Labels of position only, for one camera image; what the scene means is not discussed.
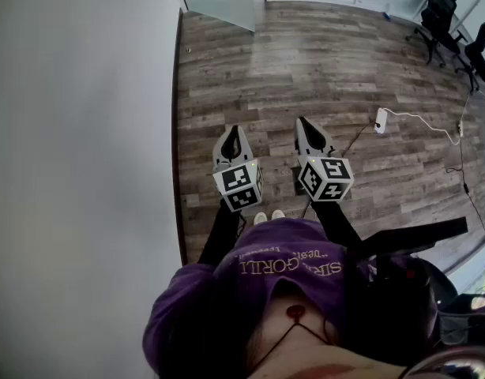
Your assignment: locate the thin black floor cable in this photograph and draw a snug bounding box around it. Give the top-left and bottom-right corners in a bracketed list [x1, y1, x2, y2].
[446, 136, 485, 250]

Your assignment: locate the black power cable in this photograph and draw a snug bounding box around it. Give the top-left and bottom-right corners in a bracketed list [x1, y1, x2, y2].
[343, 121, 380, 156]

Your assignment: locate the red pendant necklace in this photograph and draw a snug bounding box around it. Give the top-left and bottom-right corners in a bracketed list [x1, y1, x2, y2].
[248, 305, 331, 379]

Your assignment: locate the person's right forearm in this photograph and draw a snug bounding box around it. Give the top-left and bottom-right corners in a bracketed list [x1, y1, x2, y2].
[311, 199, 366, 260]

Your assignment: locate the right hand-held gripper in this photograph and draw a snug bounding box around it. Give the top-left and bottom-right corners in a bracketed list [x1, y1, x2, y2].
[293, 116, 355, 204]

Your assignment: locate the white power strip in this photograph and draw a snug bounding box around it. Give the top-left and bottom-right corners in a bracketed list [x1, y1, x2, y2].
[374, 107, 389, 135]

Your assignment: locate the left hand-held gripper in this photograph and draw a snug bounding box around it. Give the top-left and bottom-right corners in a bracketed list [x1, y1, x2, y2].
[210, 125, 265, 213]

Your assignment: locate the person's left forearm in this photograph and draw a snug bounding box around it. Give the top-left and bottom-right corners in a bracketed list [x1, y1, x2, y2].
[197, 199, 243, 266]

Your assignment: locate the white cable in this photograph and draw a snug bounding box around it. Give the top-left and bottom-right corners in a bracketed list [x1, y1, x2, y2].
[384, 107, 464, 146]

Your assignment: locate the black office chair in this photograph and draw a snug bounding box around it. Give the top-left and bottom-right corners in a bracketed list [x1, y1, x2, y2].
[454, 21, 485, 94]
[404, 0, 468, 69]

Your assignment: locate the purple printed shirt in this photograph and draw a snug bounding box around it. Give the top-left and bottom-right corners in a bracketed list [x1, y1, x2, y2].
[141, 217, 439, 379]

